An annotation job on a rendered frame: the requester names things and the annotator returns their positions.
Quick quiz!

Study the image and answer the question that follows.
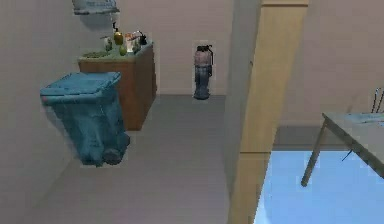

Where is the red fire extinguisher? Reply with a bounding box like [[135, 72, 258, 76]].
[[193, 44, 215, 101]]

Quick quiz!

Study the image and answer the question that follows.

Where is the brown wooden cabinet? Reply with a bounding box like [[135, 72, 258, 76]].
[[77, 43, 158, 132]]

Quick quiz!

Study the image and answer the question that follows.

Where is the light wooden door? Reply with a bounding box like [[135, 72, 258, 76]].
[[227, 0, 310, 224]]

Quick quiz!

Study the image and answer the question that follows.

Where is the black spray bottle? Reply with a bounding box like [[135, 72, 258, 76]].
[[137, 30, 148, 46]]

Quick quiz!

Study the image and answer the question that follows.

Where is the pale orange bottle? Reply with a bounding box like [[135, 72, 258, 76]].
[[124, 32, 135, 53]]

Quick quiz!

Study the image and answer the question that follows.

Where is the blue wheeled bin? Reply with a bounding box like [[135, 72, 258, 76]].
[[39, 71, 132, 167]]

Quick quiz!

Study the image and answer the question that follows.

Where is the yellow soap bottle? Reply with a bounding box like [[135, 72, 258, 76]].
[[112, 21, 125, 47]]

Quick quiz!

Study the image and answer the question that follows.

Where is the pale glass jar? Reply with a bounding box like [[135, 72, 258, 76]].
[[100, 35, 114, 52]]

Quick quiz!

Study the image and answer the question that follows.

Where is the green leafy vegetable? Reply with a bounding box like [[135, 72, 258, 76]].
[[81, 50, 111, 59]]

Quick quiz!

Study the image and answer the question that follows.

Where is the grey table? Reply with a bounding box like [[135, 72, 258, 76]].
[[300, 112, 384, 188]]

